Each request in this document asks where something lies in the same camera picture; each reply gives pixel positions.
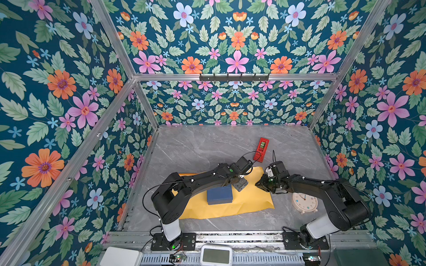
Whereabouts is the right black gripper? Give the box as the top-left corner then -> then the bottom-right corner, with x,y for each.
254,174 -> 280,193

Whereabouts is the blue gift box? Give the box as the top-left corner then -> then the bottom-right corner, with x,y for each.
207,186 -> 234,205

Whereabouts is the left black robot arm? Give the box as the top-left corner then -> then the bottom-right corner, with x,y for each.
151,156 -> 254,243

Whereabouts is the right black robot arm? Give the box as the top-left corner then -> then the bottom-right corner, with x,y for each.
256,161 -> 372,248

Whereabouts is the white box bottom left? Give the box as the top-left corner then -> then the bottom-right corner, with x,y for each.
99,247 -> 143,266

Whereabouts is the red tape dispenser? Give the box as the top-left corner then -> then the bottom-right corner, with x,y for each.
254,137 -> 269,162

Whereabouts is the white round clock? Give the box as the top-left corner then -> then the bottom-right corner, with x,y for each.
292,193 -> 318,215

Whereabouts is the white display device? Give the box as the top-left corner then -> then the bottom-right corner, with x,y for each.
200,244 -> 233,266

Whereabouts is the green mat bottom right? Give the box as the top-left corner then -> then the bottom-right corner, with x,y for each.
333,249 -> 388,266

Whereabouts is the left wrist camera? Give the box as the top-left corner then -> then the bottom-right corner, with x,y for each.
232,177 -> 248,192

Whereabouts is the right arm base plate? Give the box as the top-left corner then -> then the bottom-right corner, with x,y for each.
282,232 -> 330,250

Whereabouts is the black hook rail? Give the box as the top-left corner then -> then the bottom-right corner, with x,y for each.
199,73 -> 270,82

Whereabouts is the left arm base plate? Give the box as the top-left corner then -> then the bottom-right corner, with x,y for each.
150,233 -> 196,251

